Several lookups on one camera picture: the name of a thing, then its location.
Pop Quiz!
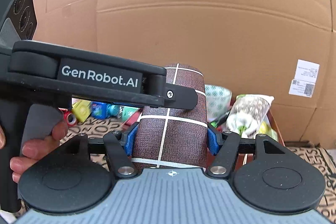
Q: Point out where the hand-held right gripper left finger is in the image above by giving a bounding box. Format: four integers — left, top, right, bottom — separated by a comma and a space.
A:
56, 123, 139, 178

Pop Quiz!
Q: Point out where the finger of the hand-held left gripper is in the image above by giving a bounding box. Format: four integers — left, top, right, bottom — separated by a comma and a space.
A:
143, 74, 198, 110

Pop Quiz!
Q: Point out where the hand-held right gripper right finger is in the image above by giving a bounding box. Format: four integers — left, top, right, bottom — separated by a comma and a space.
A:
207, 123, 292, 178

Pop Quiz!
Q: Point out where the brown striped case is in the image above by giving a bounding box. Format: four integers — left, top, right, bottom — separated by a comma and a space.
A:
131, 63, 211, 170

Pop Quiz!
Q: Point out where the clear green-patterned tape roll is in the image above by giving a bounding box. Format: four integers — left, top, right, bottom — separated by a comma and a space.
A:
205, 84, 233, 123

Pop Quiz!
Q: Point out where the clear bag of seeds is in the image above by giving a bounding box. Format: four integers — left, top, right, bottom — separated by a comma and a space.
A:
227, 94, 275, 136

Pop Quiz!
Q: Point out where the person's left hand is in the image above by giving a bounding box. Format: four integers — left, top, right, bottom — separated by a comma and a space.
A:
0, 118, 69, 184

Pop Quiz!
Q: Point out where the green label water bottle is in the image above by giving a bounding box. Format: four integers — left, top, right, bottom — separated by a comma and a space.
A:
106, 105, 140, 120

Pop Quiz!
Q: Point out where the blue mint box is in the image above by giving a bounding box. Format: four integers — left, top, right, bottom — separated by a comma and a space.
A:
91, 102, 107, 119

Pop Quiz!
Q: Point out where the small red tape roll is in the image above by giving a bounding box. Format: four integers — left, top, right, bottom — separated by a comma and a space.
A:
63, 110, 77, 126

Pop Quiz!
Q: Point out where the yellow box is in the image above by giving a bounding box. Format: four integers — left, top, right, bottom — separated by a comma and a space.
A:
71, 101, 91, 123

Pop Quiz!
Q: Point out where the brown cardboard sheet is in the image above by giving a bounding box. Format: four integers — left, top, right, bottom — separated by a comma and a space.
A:
31, 0, 336, 146

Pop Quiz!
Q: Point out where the lettered beige mat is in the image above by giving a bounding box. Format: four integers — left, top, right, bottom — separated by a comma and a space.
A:
16, 112, 336, 222

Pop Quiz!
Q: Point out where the white shipping label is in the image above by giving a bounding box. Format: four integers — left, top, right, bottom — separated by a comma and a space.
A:
288, 59, 320, 97

